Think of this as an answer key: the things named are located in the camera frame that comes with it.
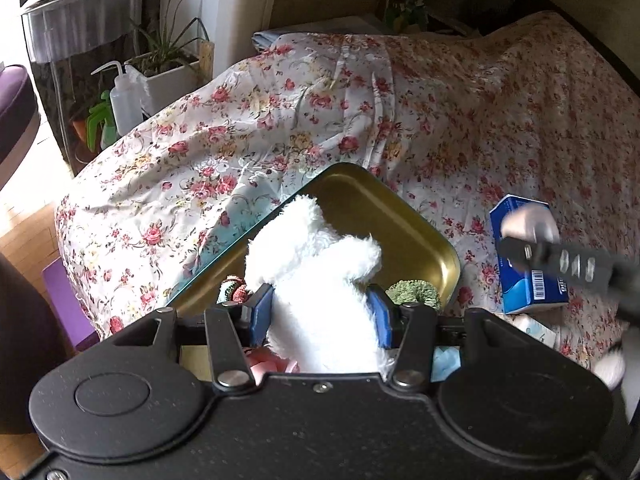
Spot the green red knitted item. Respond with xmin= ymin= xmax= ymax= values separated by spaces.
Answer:
xmin=218 ymin=276 xmax=253 ymax=306

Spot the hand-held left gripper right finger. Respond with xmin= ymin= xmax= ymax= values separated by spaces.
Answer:
xmin=366 ymin=284 xmax=531 ymax=392

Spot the gold metal tin box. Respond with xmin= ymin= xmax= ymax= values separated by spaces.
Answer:
xmin=170 ymin=162 xmax=462 ymax=376

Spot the white plush toy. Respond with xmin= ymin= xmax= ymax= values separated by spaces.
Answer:
xmin=244 ymin=194 xmax=401 ymax=376

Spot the purple stool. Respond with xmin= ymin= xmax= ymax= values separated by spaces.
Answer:
xmin=0 ymin=65 xmax=41 ymax=161

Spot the blue face mask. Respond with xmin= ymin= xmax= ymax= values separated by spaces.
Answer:
xmin=431 ymin=346 xmax=463 ymax=382

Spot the small white tissue pack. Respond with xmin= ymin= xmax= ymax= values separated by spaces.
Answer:
xmin=512 ymin=312 xmax=561 ymax=348

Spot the orange flower pot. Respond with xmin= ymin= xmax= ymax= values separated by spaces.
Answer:
xmin=70 ymin=115 xmax=94 ymax=151

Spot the clear tank with silver lid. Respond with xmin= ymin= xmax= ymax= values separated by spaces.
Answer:
xmin=20 ymin=0 xmax=146 ymax=171

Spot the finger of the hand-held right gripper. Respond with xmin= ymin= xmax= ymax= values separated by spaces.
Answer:
xmin=592 ymin=330 xmax=640 ymax=393
xmin=499 ymin=205 xmax=640 ymax=301

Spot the white squeeze bottle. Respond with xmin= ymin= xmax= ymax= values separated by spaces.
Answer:
xmin=91 ymin=60 xmax=146 ymax=136

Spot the pink soft item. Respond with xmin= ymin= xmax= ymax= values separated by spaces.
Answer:
xmin=242 ymin=347 xmax=301 ymax=383

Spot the grey blue sheet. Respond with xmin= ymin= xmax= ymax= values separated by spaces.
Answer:
xmin=252 ymin=15 xmax=381 ymax=52

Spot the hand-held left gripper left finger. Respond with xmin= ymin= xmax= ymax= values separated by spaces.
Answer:
xmin=112 ymin=284 xmax=276 ymax=392

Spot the green spray bottle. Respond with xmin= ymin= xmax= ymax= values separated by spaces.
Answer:
xmin=87 ymin=90 xmax=119 ymax=153

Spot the floral bed sheet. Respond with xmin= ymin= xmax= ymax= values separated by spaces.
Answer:
xmin=54 ymin=10 xmax=640 ymax=376

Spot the blue tissue pack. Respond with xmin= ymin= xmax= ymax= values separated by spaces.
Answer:
xmin=489 ymin=194 xmax=571 ymax=316

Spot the potted plant in white pot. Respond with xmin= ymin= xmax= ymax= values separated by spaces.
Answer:
xmin=122 ymin=0 xmax=211 ymax=121

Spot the knit doll with green hat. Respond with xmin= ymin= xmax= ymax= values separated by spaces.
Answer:
xmin=384 ymin=280 xmax=442 ymax=311

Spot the purple mat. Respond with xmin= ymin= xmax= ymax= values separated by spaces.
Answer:
xmin=42 ymin=257 xmax=101 ymax=353

